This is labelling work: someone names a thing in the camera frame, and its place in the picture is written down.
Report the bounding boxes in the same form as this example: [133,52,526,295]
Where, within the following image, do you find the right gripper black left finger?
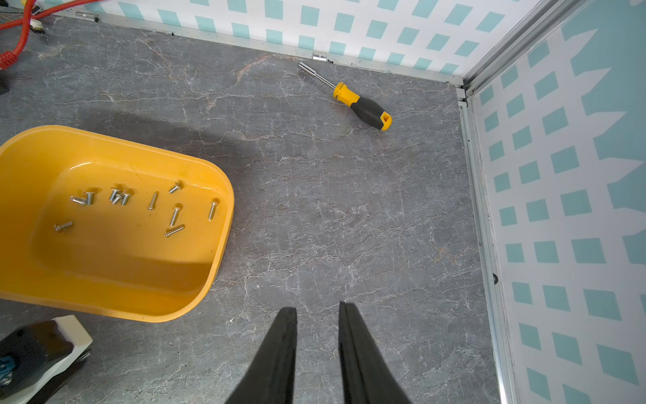
[226,307,298,403]

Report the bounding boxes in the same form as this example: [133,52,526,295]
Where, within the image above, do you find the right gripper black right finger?
[338,301,410,403]

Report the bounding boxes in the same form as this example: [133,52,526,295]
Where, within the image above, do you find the yellow plastic storage box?
[1,126,235,323]

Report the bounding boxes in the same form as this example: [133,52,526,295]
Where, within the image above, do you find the yellow black screwdriver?
[299,62,393,131]

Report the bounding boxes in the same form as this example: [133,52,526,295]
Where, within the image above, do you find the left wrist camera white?
[1,315,93,403]

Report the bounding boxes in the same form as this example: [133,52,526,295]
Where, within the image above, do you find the red handled pliers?
[0,0,102,71]

